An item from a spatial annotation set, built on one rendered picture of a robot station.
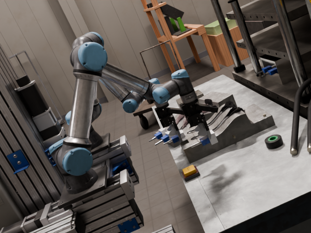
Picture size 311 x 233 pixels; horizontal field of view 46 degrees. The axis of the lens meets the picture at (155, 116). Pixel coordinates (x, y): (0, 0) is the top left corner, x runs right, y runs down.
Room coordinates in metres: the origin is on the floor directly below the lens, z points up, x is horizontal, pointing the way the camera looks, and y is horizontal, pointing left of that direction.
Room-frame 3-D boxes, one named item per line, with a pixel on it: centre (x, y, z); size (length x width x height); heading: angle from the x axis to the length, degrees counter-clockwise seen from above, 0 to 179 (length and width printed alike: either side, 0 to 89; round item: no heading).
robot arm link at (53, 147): (1.54, 0.43, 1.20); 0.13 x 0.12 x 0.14; 23
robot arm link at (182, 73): (1.67, -0.18, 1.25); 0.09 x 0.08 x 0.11; 113
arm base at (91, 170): (1.55, 0.43, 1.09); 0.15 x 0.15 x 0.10
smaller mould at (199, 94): (2.70, -0.30, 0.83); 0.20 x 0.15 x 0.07; 89
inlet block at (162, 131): (2.22, 0.04, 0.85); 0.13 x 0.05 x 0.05; 107
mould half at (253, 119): (1.90, -0.31, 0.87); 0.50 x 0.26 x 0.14; 89
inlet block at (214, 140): (1.67, -0.16, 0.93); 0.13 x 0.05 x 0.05; 89
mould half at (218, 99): (2.26, -0.23, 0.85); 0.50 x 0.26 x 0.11; 107
